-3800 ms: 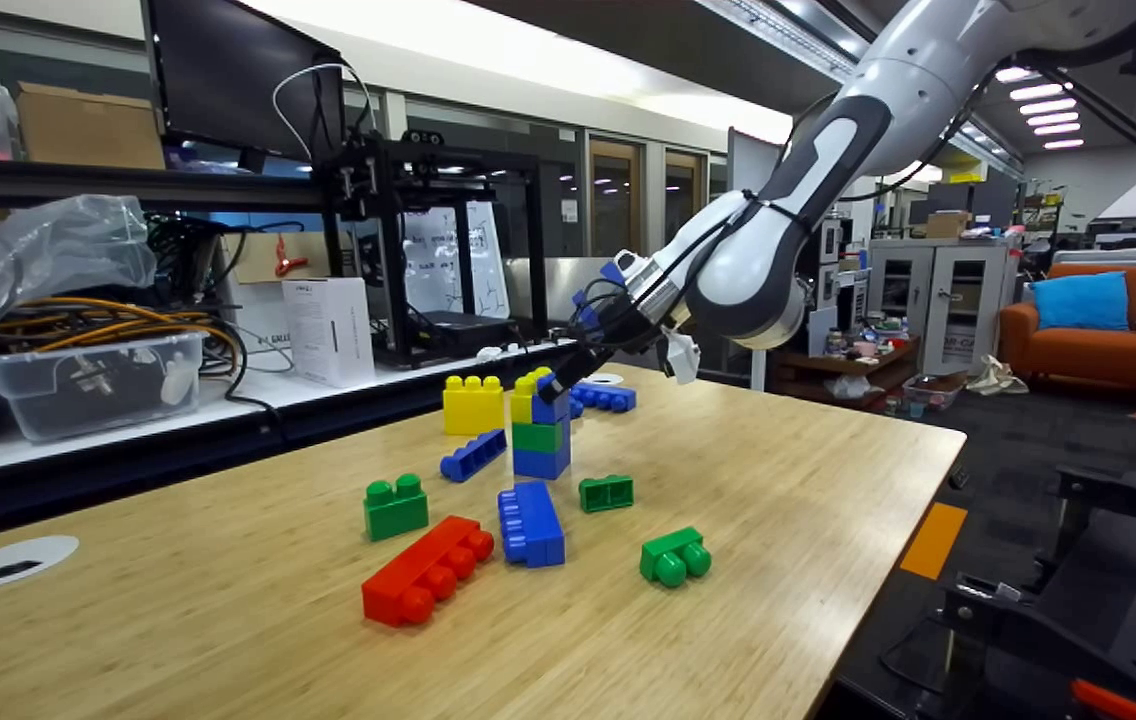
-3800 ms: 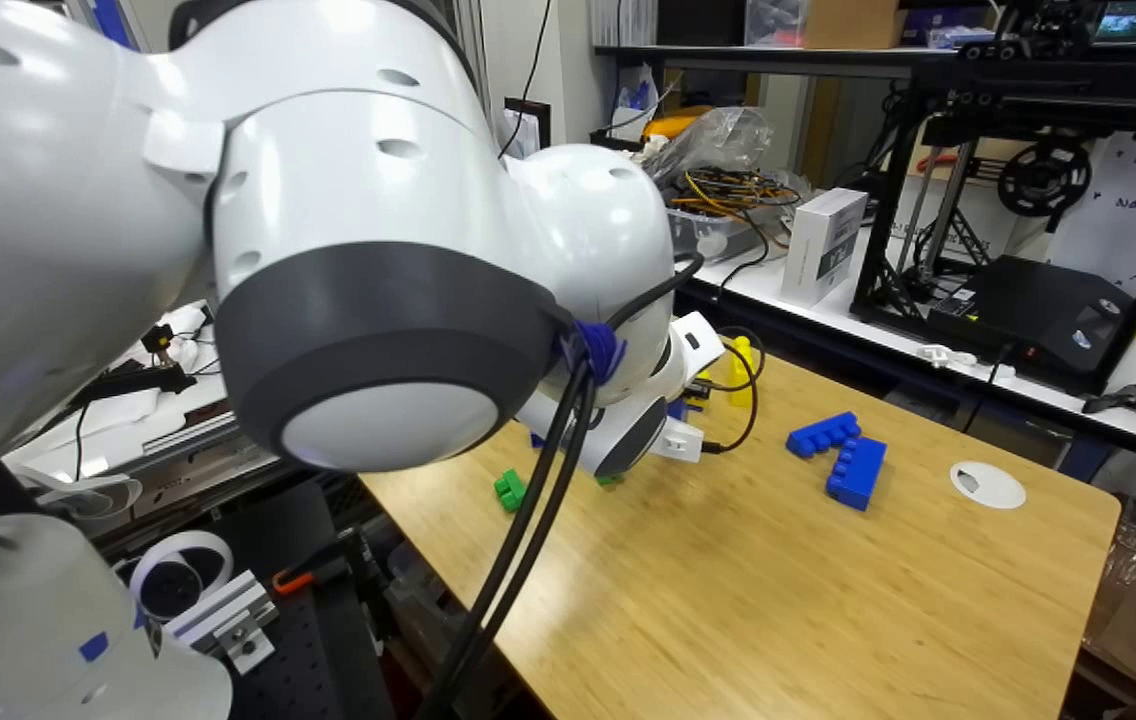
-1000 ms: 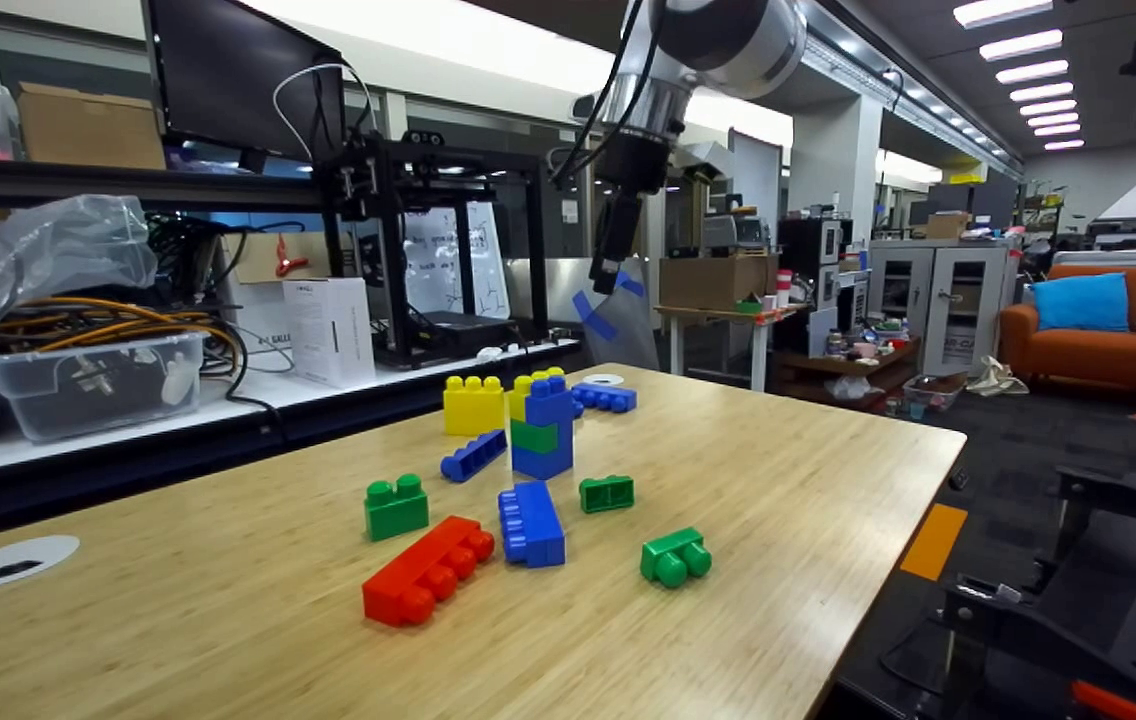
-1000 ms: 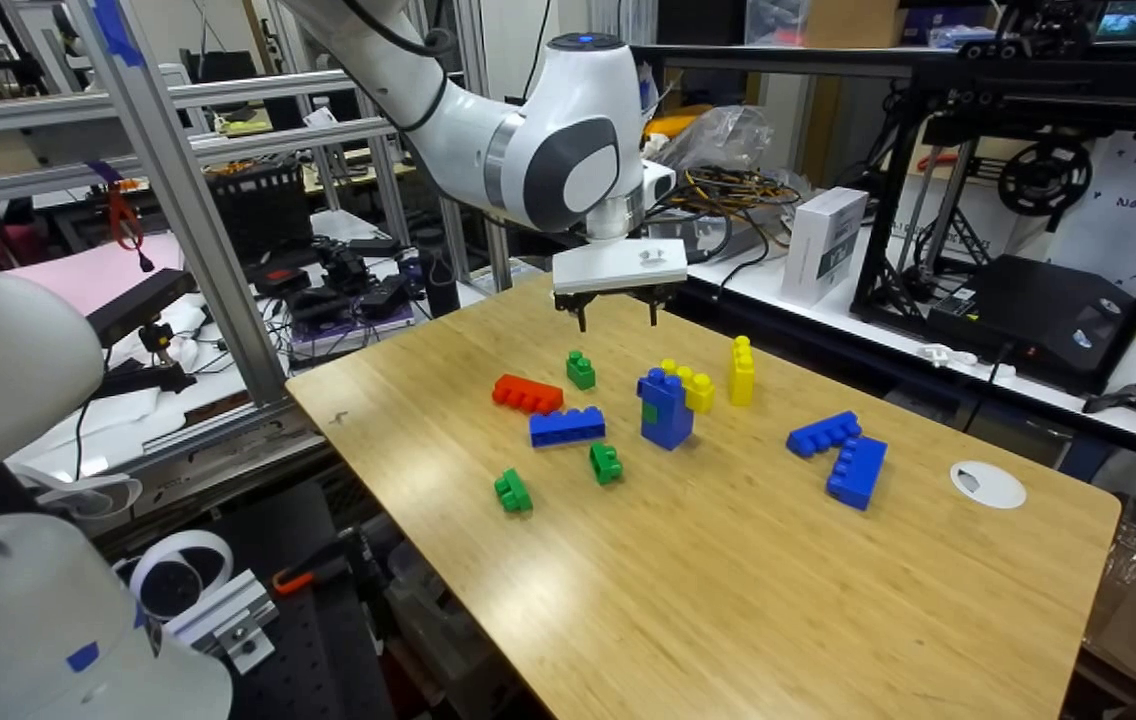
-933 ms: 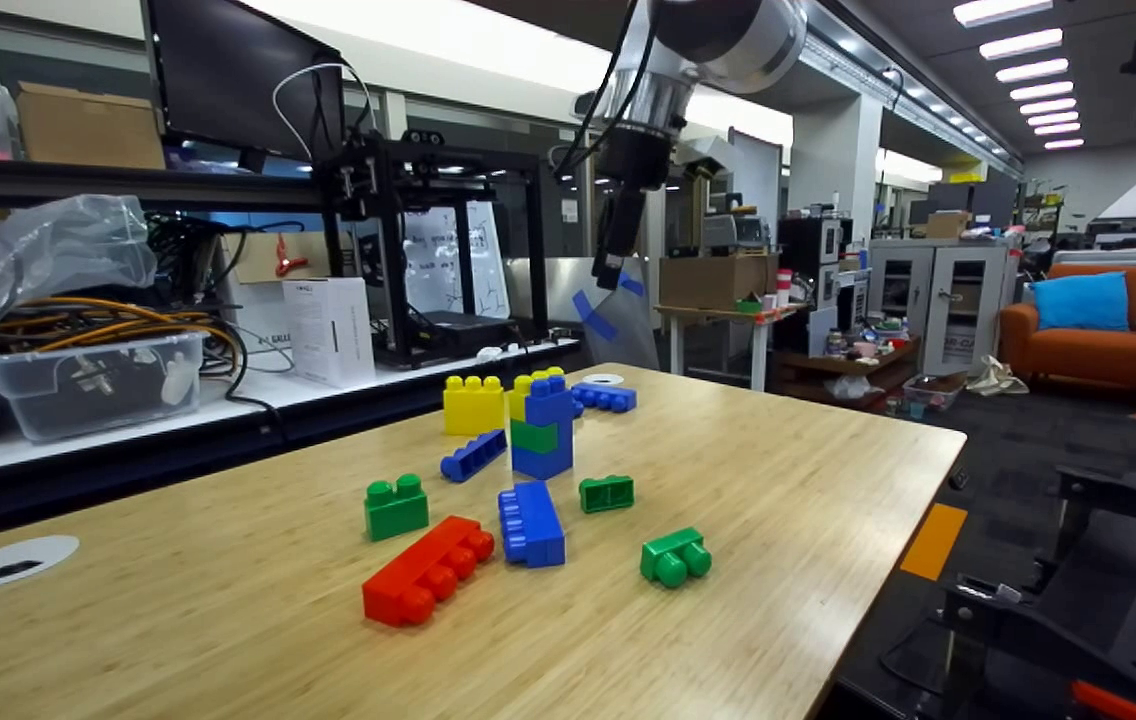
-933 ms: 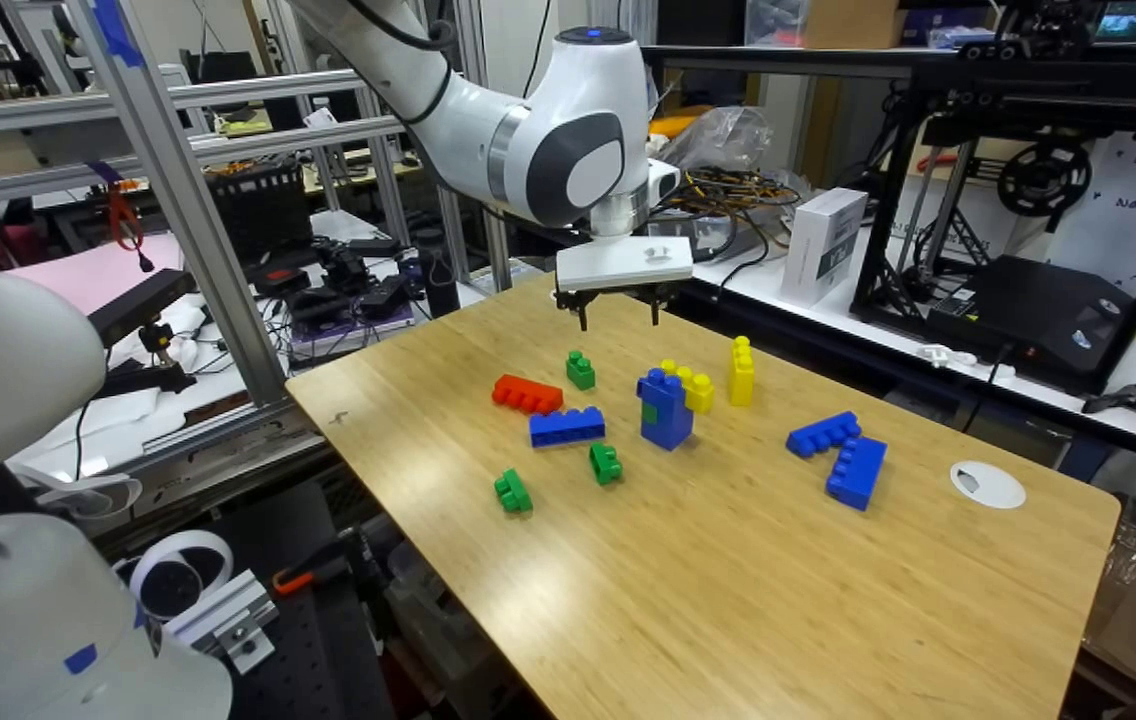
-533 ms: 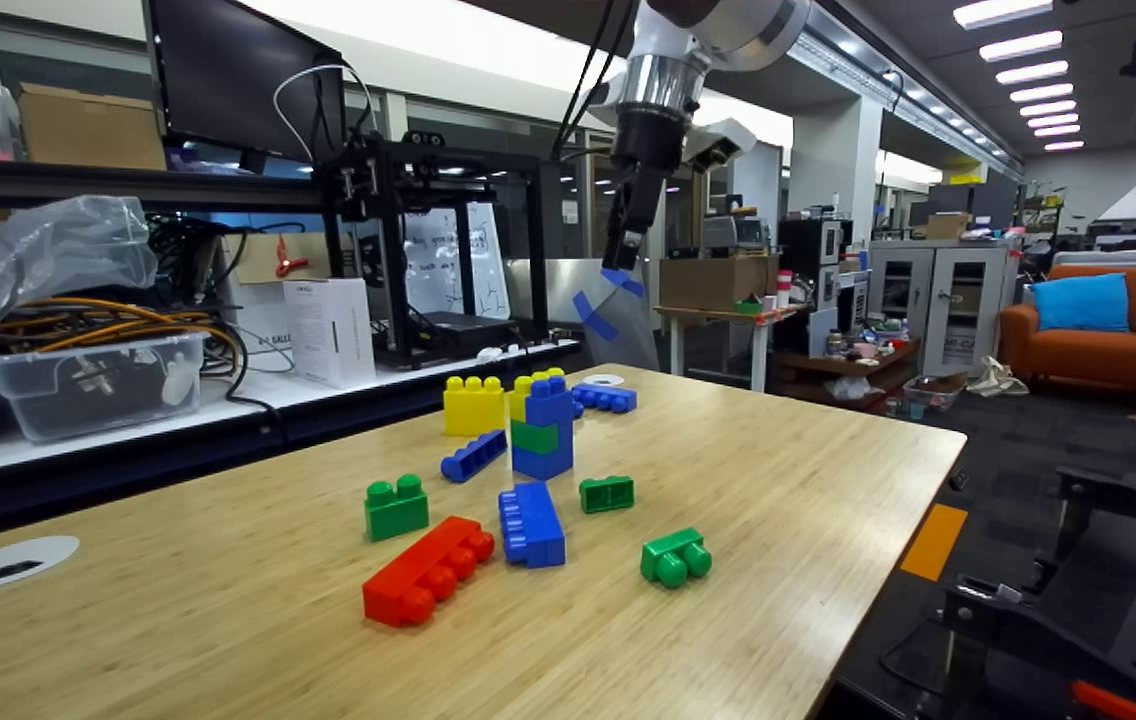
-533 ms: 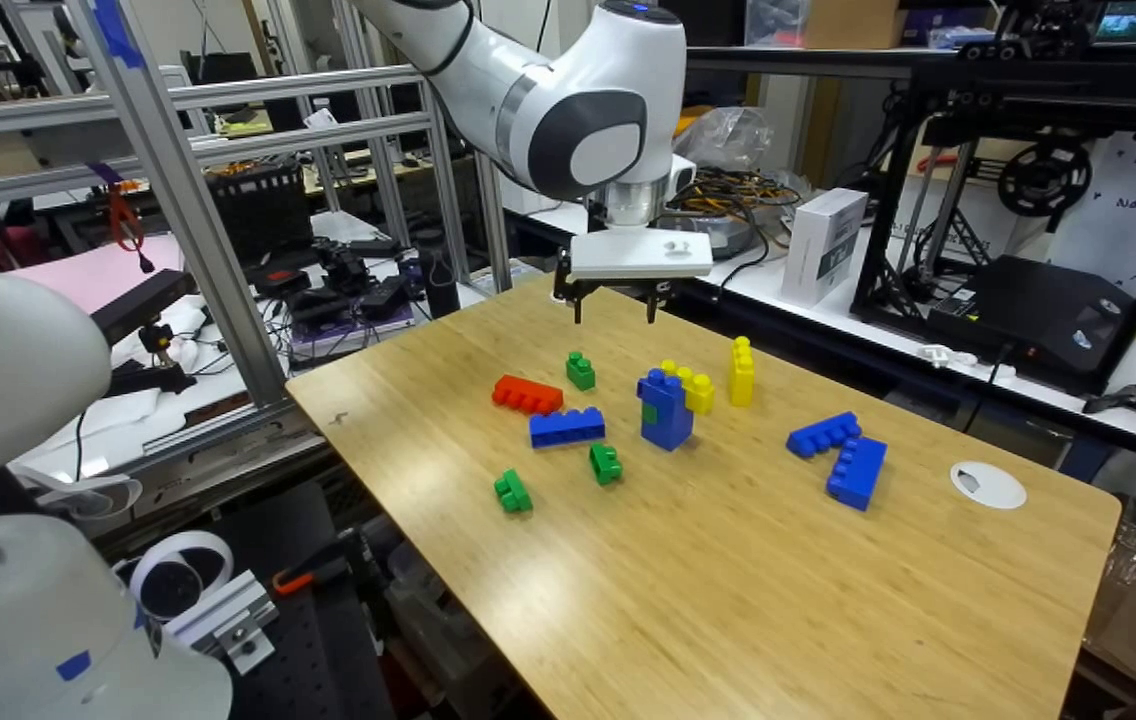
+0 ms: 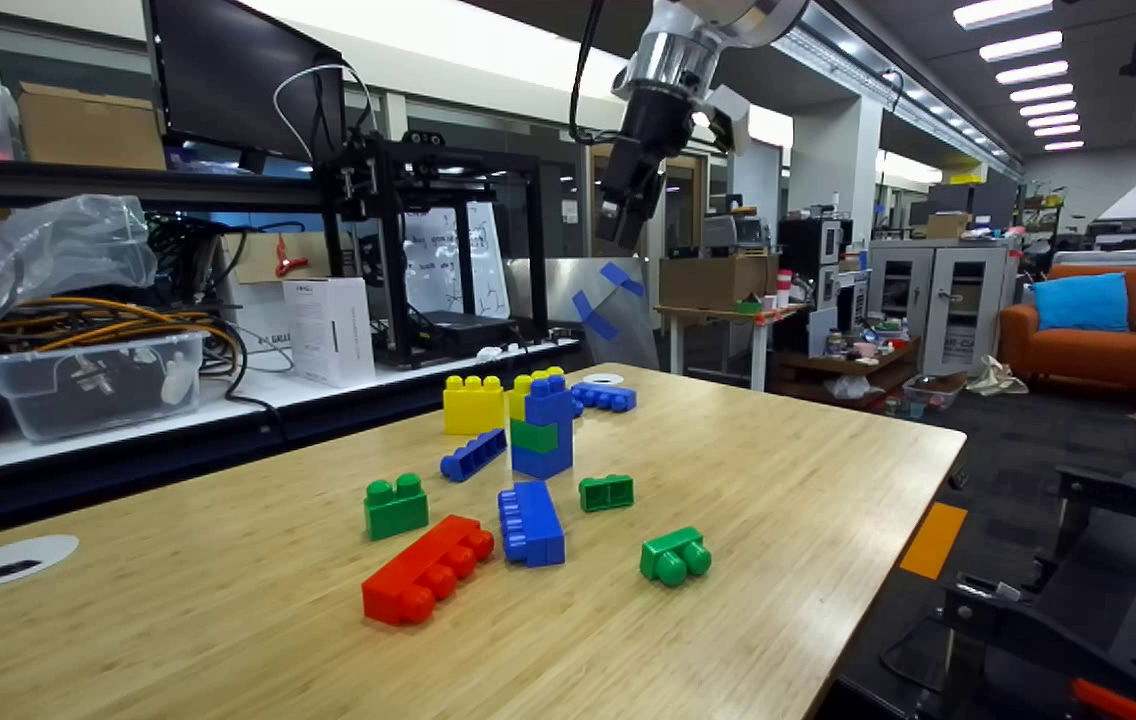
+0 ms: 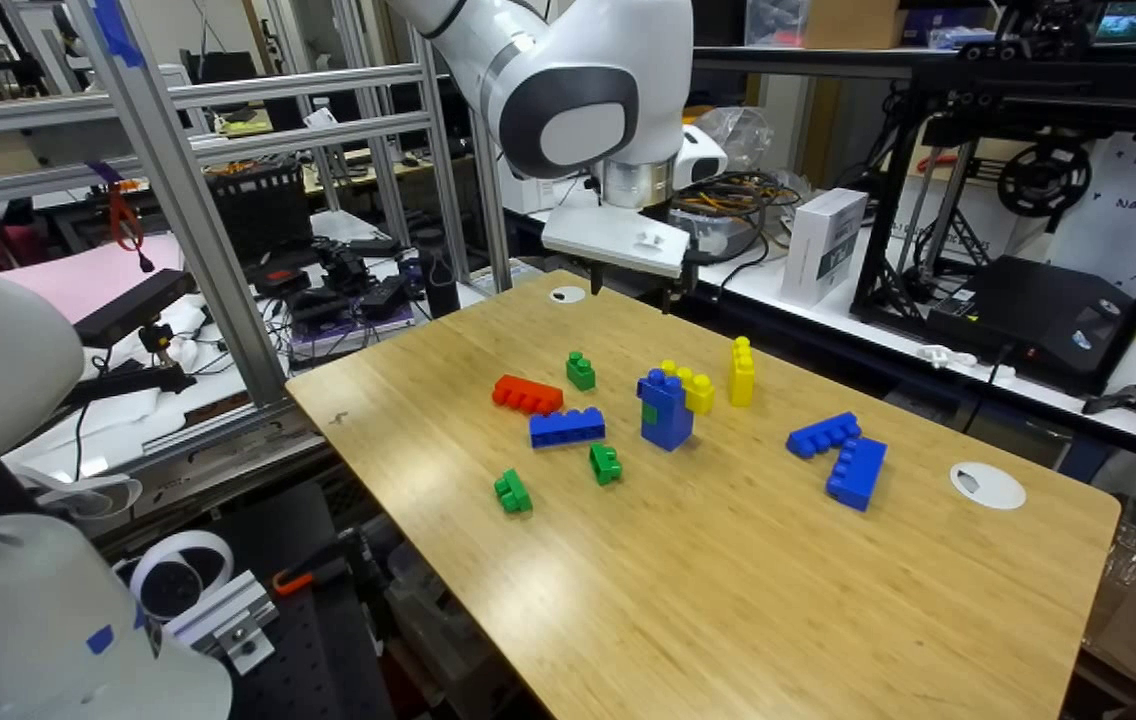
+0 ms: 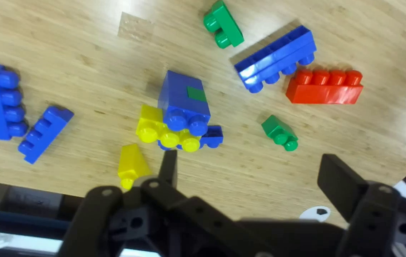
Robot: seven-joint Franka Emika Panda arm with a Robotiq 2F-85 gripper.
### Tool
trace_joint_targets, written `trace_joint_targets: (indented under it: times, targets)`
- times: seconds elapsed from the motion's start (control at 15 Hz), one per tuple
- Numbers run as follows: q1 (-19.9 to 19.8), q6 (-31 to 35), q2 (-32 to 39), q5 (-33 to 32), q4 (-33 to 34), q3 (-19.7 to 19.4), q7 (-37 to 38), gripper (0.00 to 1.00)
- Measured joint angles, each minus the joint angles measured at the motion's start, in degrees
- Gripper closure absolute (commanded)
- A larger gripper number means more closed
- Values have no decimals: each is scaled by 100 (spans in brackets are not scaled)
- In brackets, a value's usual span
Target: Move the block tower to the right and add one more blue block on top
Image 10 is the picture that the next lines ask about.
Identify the tall blue block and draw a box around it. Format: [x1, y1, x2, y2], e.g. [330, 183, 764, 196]
[640, 403, 697, 455]

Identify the yellow three-stud block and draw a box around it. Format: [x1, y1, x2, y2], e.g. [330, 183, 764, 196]
[655, 355, 720, 422]

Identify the green two-stud block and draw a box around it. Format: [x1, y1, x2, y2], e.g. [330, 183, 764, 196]
[563, 348, 601, 396]

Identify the red four-stud block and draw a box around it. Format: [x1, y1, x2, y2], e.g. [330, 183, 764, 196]
[488, 372, 570, 422]

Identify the thick long blue block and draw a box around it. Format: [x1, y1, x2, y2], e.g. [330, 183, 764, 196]
[526, 403, 607, 451]

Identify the small green block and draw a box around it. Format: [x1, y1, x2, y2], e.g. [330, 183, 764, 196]
[494, 463, 535, 519]
[584, 441, 627, 490]

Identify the tall yellow block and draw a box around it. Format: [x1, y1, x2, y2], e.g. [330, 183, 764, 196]
[724, 332, 759, 411]

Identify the wide blue block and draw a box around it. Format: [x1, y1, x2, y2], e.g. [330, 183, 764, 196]
[824, 437, 893, 515]

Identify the clear plastic bin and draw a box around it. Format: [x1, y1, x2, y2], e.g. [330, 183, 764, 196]
[672, 204, 767, 270]

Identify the white side table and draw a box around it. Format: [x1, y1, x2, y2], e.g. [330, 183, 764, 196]
[513, 196, 1136, 449]

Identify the white cardboard box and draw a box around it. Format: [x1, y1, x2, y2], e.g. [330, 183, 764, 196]
[779, 183, 873, 304]

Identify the clear plastic bag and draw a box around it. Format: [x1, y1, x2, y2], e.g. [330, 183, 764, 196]
[692, 106, 800, 204]

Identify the black 3D printer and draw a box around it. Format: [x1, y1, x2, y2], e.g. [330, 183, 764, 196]
[847, 44, 1136, 399]

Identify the pink sheet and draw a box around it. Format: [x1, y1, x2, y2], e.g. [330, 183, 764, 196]
[0, 232, 189, 332]

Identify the black filament spool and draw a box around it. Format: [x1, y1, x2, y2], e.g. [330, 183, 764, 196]
[991, 134, 1097, 220]

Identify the white paper with writing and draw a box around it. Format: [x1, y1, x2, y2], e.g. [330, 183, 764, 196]
[1042, 127, 1136, 337]

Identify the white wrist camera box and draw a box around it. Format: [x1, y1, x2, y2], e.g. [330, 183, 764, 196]
[541, 204, 697, 286]

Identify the yellow cable bundle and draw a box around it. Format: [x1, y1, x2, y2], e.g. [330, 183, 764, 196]
[672, 167, 806, 223]

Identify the aluminium extrusion frame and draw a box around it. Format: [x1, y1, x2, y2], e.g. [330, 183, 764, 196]
[0, 0, 519, 422]

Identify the metal bracket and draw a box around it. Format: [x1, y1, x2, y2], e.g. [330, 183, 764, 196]
[161, 570, 284, 679]

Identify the black stereo camera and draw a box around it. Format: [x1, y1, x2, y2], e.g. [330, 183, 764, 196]
[67, 264, 200, 354]

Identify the black camera tripod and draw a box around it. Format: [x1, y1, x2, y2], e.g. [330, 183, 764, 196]
[62, 348, 200, 417]

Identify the white ring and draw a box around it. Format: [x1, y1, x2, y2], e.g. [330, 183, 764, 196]
[126, 530, 239, 634]

